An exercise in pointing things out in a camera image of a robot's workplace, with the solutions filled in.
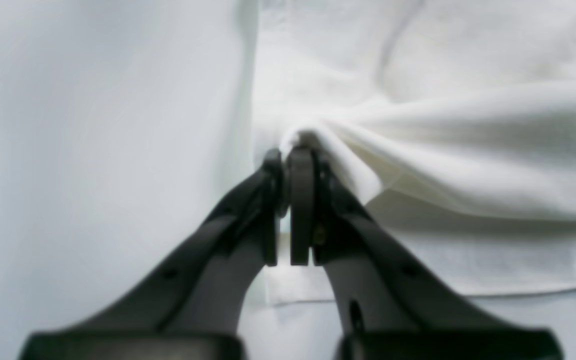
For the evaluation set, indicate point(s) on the white printed T-shirt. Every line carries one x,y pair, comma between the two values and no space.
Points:
452,121

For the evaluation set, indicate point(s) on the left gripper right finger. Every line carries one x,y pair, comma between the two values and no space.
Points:
392,307

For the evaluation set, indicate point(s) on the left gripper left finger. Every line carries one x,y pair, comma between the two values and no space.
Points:
189,306

